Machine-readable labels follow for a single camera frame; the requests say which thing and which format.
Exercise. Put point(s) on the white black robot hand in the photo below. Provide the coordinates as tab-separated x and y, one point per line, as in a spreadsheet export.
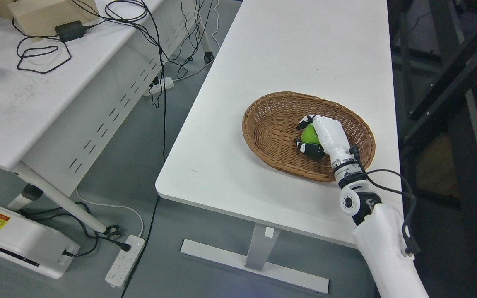
331	138

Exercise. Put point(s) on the green apple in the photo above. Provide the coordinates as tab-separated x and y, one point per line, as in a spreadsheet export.
309	135

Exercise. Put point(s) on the brown wicker basket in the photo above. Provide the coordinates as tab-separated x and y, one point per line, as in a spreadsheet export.
269	128

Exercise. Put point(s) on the white standing table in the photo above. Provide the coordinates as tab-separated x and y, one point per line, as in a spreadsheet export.
235	153

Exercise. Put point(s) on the white power strip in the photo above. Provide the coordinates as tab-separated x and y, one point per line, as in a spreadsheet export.
125	261
156	88

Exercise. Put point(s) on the black power adapter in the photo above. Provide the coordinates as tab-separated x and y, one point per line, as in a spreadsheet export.
70	31

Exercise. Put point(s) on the white side desk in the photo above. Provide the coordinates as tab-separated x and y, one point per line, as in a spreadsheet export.
57	118

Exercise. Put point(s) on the white machine base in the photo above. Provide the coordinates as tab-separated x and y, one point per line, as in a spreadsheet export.
34	245

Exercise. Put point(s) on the black shelf frame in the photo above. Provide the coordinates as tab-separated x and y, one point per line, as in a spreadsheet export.
434	56

